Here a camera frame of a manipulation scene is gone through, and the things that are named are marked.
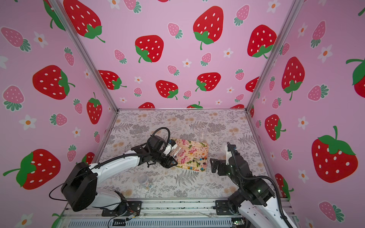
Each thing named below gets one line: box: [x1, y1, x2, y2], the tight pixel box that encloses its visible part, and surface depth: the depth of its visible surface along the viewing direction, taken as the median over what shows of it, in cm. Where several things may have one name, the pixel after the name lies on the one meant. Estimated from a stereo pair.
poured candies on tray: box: [187, 152, 207, 172], surface depth 92 cm
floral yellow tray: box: [171, 137, 209, 172], surface depth 95 cm
